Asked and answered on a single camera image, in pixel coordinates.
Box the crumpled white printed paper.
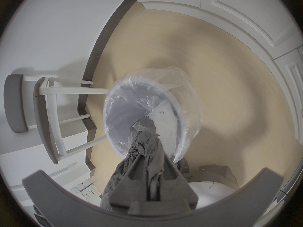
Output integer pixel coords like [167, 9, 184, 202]
[148, 101, 180, 159]

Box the clear plastic bag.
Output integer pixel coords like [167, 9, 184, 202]
[102, 66, 203, 164]

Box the white wardrobe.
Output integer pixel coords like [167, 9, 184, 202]
[124, 0, 303, 212]

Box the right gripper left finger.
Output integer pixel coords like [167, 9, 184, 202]
[108, 154, 149, 210]

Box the white trash bin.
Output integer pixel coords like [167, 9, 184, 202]
[102, 78, 187, 163]

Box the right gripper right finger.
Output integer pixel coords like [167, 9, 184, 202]
[160, 153, 198, 210]

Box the white chair with grey pads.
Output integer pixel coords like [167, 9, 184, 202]
[3, 73, 116, 165]

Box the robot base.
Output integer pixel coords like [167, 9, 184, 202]
[176, 159, 239, 209]

